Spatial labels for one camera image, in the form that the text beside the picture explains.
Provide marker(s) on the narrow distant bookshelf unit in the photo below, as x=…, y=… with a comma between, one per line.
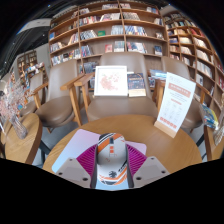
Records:
x=26, y=63

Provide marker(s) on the dark cover book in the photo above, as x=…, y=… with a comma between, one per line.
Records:
x=136, y=85

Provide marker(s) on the stack of blue books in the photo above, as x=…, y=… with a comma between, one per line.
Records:
x=158, y=74

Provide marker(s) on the white and orange computer mouse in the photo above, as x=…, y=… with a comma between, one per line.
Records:
x=111, y=150

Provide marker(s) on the white hanging ceiling sign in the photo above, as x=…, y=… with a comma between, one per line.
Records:
x=33, y=26

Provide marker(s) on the white framed floral picture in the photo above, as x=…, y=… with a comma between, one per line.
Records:
x=110, y=81

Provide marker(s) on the wide wooden bookshelf unit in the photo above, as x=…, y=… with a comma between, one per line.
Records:
x=106, y=33

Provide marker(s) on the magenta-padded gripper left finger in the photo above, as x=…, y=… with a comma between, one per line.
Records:
x=71, y=168

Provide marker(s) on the white sign on wooden base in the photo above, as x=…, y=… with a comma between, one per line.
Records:
x=175, y=100

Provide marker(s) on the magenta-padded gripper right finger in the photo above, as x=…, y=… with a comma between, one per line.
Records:
x=151, y=168

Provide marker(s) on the brown padded wooden armchair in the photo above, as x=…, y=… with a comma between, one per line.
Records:
x=193, y=116
x=58, y=110
x=31, y=105
x=120, y=106

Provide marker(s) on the round wooden side table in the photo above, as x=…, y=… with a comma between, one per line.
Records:
x=215, y=146
x=25, y=146

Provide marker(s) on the blue-pink gradient mouse pad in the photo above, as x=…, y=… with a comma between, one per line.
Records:
x=76, y=143

